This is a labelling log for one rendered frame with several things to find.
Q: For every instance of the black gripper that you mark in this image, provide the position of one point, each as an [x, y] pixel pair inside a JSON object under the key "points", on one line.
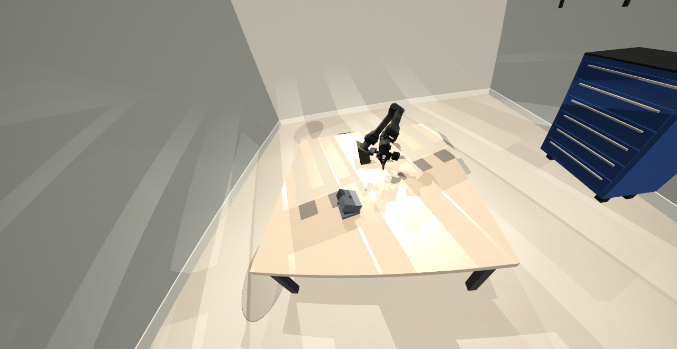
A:
{"points": [[394, 156]]}

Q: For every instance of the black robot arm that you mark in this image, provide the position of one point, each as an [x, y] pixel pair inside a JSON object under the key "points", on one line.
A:
{"points": [[394, 115]]}

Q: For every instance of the grey square panel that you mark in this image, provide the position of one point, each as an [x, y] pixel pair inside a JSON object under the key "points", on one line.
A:
{"points": [[348, 202]]}

